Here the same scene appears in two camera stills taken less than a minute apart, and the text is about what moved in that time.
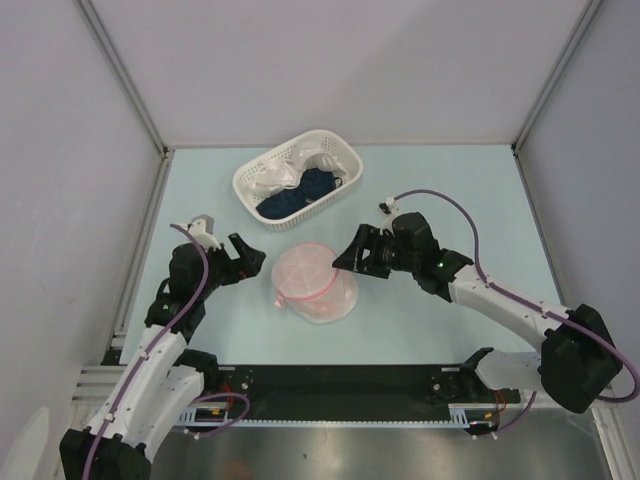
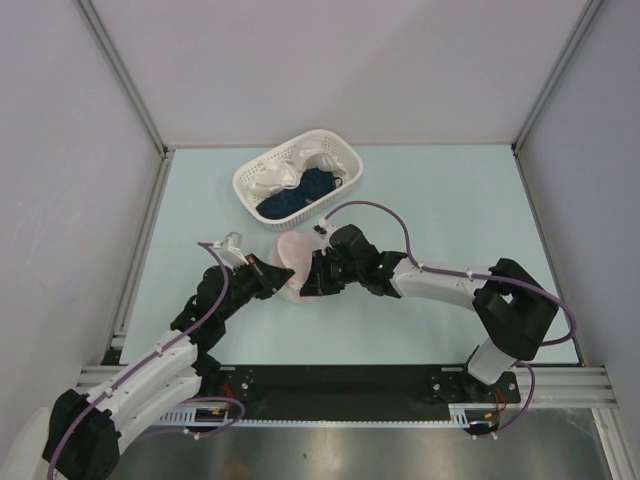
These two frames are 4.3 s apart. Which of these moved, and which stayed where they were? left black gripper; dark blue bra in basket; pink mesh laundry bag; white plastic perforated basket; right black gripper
Moved: right black gripper; pink mesh laundry bag; left black gripper
Stayed: white plastic perforated basket; dark blue bra in basket
